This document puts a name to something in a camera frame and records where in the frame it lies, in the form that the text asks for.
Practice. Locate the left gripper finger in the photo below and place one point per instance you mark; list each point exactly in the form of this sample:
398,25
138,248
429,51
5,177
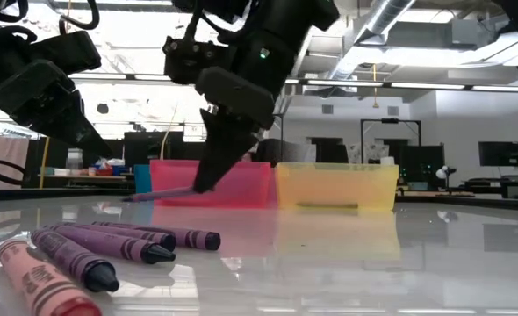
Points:
83,136
77,105

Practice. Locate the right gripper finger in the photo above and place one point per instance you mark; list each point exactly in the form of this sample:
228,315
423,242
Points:
224,149

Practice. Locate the brownish orange crayon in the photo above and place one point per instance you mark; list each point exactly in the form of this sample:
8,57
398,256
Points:
327,205

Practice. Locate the red crayon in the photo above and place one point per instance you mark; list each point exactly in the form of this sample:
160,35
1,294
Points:
39,281

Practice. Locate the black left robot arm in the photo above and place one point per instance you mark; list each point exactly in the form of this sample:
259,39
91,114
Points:
0,57

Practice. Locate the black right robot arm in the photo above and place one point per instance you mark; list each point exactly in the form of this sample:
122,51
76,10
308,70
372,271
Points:
276,26

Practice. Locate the clear plastic jar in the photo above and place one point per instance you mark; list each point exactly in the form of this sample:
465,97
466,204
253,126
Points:
74,160

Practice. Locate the red box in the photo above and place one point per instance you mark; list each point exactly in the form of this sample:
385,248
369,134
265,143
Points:
104,171

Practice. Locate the wooden shelf table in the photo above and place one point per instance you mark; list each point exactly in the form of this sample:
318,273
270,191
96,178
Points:
83,177

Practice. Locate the small pink plastic bin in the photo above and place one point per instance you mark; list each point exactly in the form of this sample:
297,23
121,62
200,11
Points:
250,184

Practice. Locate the blue box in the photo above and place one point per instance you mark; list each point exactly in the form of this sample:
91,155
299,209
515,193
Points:
120,169

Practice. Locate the pink cloth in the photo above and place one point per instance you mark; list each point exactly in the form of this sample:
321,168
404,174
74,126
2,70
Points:
2,151

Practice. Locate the black partition panels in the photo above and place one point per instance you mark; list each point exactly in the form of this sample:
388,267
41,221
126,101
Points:
153,149

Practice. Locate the large teal plastic bin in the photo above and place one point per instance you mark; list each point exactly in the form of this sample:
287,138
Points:
143,182

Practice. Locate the small yellow plastic bin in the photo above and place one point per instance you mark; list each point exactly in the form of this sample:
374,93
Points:
338,186

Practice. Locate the white cup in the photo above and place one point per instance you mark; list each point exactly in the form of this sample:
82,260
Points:
388,160

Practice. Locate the LED light bar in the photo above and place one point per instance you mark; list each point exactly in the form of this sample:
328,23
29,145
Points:
417,85

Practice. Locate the black cabinet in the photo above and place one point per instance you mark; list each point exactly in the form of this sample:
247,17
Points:
419,167

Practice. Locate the white desk lamp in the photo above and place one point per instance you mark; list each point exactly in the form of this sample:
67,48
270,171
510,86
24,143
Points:
444,172

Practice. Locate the black computer monitor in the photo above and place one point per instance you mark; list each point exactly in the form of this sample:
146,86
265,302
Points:
499,153

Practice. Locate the black dome ceiling camera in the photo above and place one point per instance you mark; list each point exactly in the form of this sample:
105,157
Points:
102,108

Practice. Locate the silver spiral ventilation duct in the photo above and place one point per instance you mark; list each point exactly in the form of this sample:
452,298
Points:
373,26

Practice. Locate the black metal stand frame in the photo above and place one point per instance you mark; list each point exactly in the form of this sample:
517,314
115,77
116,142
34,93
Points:
390,120

